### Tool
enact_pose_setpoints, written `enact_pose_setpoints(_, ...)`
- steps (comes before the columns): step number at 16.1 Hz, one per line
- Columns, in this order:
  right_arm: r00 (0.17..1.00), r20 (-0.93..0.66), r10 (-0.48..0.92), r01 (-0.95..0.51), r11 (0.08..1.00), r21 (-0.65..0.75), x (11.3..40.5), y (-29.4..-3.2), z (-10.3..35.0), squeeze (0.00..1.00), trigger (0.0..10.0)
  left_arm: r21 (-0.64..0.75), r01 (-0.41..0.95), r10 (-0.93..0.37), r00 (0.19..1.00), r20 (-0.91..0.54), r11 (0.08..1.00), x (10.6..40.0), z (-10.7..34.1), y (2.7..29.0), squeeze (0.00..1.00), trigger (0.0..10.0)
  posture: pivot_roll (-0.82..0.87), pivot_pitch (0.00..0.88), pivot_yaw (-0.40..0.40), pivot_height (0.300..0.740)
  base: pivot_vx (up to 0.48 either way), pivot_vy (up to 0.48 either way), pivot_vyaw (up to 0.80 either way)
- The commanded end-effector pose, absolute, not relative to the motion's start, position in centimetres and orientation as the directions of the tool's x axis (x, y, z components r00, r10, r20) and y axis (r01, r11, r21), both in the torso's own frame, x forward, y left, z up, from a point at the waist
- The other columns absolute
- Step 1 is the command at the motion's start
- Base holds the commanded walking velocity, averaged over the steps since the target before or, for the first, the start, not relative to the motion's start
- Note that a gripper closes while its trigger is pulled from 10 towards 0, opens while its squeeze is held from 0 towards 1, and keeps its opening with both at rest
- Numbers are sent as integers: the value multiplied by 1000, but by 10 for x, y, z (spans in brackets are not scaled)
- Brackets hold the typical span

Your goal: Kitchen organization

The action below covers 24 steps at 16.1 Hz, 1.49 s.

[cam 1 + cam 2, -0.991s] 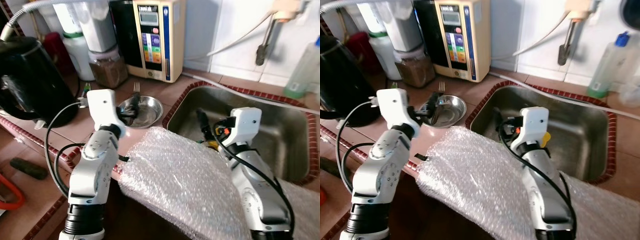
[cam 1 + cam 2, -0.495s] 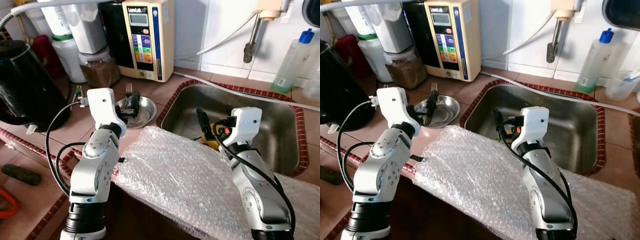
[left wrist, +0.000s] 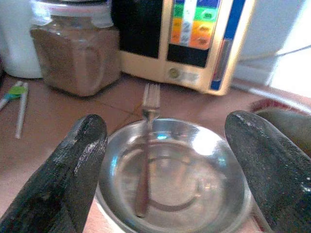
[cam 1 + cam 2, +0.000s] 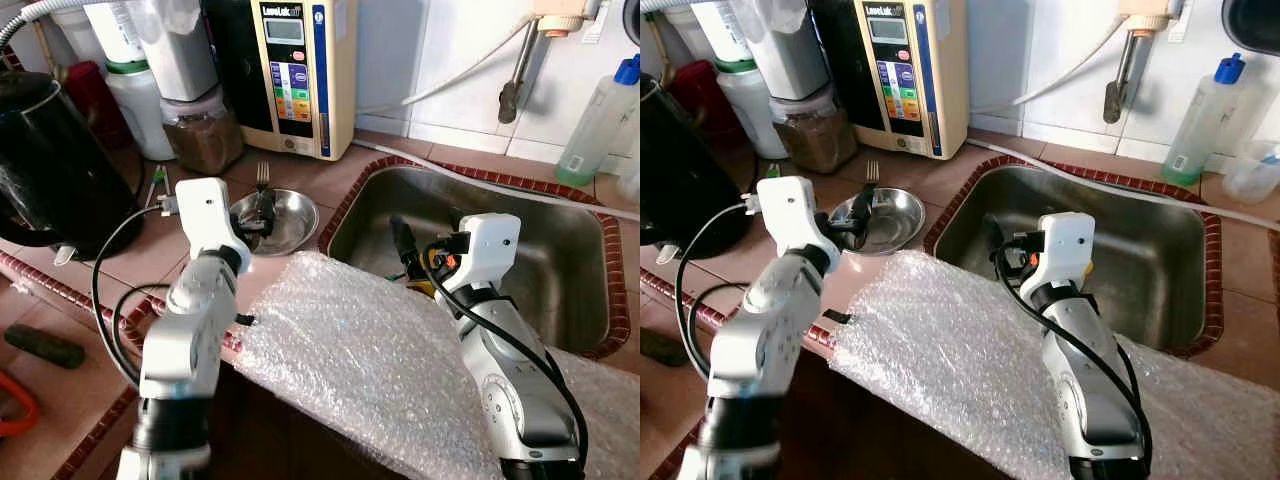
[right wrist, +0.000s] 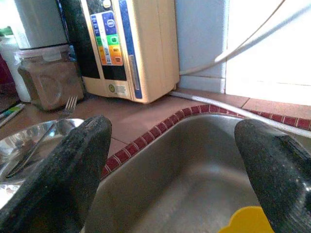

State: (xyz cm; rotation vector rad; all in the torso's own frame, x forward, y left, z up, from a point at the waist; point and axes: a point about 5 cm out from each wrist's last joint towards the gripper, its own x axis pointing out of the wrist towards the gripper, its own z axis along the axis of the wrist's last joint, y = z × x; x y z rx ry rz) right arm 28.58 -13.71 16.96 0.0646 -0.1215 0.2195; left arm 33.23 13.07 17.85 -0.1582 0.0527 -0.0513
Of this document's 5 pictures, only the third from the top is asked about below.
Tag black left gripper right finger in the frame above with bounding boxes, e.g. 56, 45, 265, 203
224, 110, 311, 233

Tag steel fork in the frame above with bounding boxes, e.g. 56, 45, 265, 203
135, 83, 161, 218

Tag grey tube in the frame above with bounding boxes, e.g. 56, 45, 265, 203
230, 80, 311, 107

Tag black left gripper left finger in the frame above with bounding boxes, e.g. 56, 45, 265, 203
0, 114, 108, 233

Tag stainless steel bowl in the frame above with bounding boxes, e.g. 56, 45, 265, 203
96, 117, 252, 233

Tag white canister green band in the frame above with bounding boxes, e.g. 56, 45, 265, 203
0, 0, 43, 79

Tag glass jar brown powder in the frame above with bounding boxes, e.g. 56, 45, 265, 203
29, 0, 121, 97

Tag green clip training chopsticks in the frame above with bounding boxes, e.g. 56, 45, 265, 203
0, 81, 29, 140

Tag cream water ionizer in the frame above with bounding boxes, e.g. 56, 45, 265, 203
111, 0, 256, 96

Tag stainless steel sink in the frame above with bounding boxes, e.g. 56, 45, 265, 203
252, 108, 311, 158

